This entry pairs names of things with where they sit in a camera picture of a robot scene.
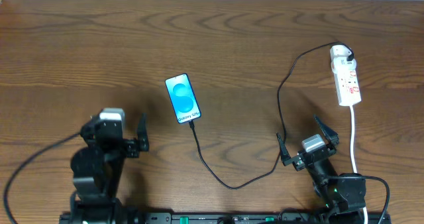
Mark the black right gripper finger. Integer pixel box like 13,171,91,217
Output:
276,133,291,164
314,115,339,146

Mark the blue Galaxy smartphone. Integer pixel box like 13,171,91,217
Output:
165,73,201,124

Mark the black USB charging cable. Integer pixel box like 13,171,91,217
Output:
187,40,355,190

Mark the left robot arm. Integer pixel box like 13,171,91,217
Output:
60,108,149,224

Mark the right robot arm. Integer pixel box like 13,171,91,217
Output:
276,117,366,223

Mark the white charger plug adapter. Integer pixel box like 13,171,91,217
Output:
330,44,354,61

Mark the white power strip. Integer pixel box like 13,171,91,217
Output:
331,57,362,107

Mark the white power strip cord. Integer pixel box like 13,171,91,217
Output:
349,105,369,224

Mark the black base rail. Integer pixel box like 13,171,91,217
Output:
59,211,392,224

